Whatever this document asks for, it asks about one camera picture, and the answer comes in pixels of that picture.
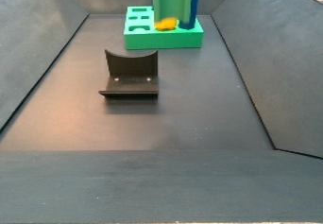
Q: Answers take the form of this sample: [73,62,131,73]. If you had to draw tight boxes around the dark brown arch holder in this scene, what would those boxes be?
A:
[99,50,159,97]

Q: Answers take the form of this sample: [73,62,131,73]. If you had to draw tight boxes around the green shape sorter board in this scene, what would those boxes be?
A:
[124,6,204,50]

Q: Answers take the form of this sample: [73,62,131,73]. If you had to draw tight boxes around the yellow rounded wedge block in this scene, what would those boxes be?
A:
[154,18,176,31]

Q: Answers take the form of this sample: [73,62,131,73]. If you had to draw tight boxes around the blue hexagonal prism block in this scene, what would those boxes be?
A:
[179,0,198,29]

